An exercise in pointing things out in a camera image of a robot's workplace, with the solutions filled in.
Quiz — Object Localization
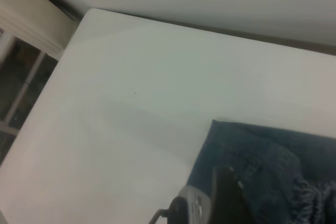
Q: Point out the white framed glass partition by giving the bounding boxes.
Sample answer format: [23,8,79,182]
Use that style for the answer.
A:
[0,35,59,167]

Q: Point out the cream ribbed wall moulding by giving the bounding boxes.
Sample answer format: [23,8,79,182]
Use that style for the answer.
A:
[0,0,79,59]

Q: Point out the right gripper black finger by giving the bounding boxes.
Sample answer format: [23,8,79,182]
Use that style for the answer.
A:
[209,167,253,224]

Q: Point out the blue denim children's jeans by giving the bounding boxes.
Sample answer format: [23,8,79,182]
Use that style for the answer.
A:
[186,119,336,224]

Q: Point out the black camera cable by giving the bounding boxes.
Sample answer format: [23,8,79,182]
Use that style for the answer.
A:
[149,196,184,224]

